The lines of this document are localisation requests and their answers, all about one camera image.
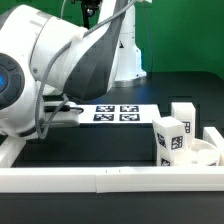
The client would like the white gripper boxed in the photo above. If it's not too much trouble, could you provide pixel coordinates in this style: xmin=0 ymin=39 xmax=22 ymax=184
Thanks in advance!
xmin=42 ymin=101 xmax=84 ymax=128

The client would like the white round stool seat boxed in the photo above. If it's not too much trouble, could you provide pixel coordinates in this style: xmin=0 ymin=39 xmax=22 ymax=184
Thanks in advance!
xmin=156 ymin=137 xmax=222 ymax=167

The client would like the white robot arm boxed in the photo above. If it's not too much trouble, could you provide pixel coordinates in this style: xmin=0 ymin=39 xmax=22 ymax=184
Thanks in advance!
xmin=0 ymin=0 xmax=146 ymax=139

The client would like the white marker sheet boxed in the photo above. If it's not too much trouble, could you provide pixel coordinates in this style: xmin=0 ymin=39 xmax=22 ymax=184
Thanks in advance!
xmin=79 ymin=104 xmax=160 ymax=124

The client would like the white U-shaped fence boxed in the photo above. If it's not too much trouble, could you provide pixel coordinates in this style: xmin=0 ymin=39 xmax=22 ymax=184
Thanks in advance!
xmin=0 ymin=137 xmax=224 ymax=193

